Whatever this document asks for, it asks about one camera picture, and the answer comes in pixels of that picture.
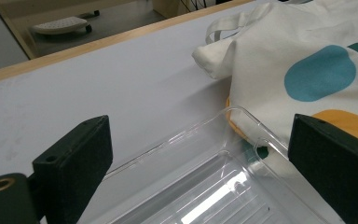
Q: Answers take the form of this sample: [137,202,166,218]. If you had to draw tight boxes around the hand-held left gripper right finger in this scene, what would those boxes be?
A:
[287,113,358,224]

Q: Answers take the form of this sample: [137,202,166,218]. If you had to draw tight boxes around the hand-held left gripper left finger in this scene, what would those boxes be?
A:
[32,115,114,224]

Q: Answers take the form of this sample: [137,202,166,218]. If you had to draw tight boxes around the white tote bag coloured spots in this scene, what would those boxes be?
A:
[191,0,358,157]

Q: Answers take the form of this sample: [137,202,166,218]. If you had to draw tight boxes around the clear plastic tray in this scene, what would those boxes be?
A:
[87,105,348,224]

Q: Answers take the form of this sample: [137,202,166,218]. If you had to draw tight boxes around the white wheeled platform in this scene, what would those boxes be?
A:
[30,9,101,35]

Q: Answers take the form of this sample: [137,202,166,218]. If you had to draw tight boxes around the bundle of black cables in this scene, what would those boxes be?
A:
[180,0,211,11]

